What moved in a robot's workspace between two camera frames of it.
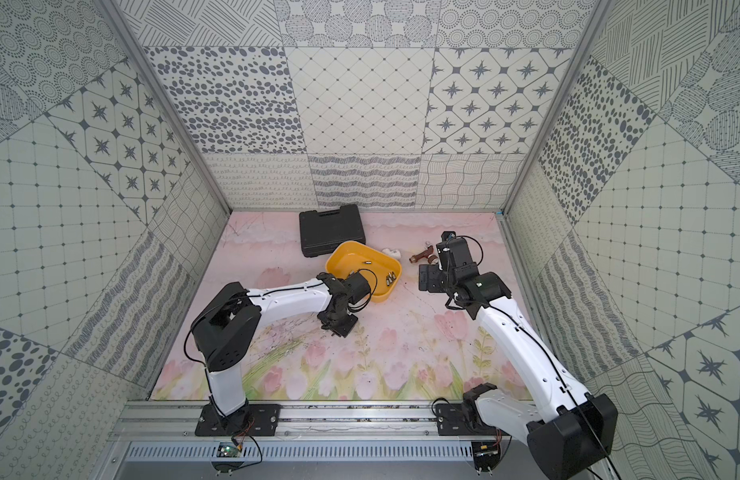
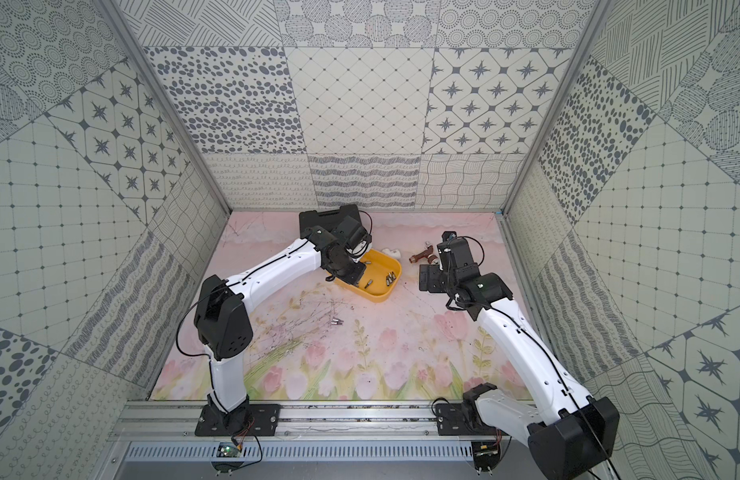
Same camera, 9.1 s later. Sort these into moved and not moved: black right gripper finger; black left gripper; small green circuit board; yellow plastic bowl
Moved: black left gripper
Not moved: yellow plastic bowl; small green circuit board; black right gripper finger
